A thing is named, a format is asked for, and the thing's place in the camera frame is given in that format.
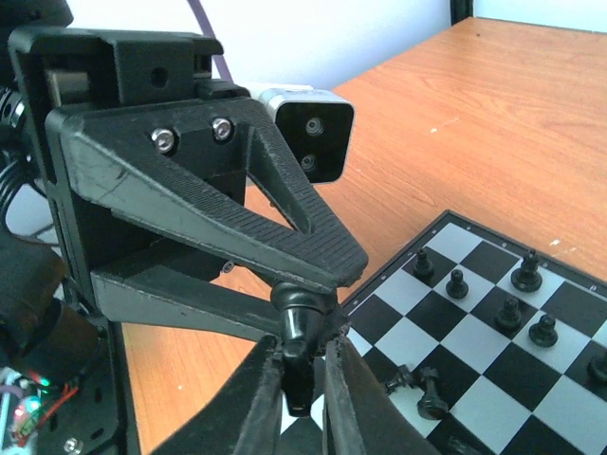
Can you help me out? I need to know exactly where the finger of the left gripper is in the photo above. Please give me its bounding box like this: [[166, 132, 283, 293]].
[[91, 265, 281, 341]]

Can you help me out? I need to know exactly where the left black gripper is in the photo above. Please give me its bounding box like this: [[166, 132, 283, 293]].
[[9, 28, 368, 322]]

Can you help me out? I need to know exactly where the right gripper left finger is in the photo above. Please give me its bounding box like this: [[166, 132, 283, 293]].
[[154, 336, 283, 455]]

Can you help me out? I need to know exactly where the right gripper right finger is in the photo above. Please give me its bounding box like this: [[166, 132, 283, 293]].
[[322, 336, 437, 455]]

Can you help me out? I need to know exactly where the black chess piece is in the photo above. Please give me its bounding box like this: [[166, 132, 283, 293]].
[[413, 247, 434, 280], [270, 282, 329, 417]]

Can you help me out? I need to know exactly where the black pawn second row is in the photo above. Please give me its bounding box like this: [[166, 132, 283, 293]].
[[494, 297, 522, 331]]

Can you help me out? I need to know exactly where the black piece back row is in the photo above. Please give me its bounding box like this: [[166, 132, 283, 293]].
[[510, 248, 543, 293]]

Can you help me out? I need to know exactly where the black chess pieces cluster centre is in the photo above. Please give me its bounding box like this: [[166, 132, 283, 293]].
[[383, 365, 450, 423]]

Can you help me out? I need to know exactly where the small circuit board with led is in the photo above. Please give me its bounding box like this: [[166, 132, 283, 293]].
[[9, 374, 79, 446]]

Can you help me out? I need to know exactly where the black and silver chessboard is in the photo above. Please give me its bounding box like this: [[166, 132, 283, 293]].
[[279, 209, 607, 455]]

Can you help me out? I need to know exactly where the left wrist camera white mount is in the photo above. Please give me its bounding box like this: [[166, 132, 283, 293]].
[[245, 82, 356, 184]]

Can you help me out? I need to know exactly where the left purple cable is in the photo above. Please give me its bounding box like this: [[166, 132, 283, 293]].
[[185, 0, 234, 86]]

